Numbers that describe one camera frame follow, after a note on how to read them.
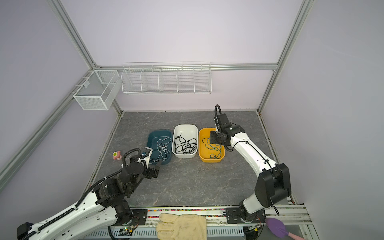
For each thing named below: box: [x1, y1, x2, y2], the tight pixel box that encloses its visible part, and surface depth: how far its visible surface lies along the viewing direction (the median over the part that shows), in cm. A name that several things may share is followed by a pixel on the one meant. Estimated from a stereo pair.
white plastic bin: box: [171, 124, 198, 158], surface depth 104 cm
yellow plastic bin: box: [198, 127, 226, 163], surface depth 98 cm
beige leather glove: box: [156, 213, 207, 240], surface depth 72 cm
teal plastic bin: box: [147, 130, 172, 165], surface depth 101 cm
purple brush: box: [265, 218, 305, 240], surface depth 72 cm
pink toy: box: [112, 151, 122, 161], surface depth 93 cm
